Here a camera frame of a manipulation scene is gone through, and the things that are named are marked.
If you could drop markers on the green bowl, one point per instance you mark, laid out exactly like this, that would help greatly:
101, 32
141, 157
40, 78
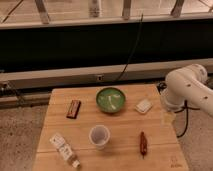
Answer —
110, 100

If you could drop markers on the small white bottle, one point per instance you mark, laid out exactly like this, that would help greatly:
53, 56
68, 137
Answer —
65, 150

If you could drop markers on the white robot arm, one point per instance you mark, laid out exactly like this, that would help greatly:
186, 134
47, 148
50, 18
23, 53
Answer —
187, 83

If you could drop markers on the wooden board table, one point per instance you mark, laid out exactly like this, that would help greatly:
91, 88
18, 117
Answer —
122, 152

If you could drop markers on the brown chocolate bar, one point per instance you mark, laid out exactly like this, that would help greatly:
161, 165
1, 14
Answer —
73, 109

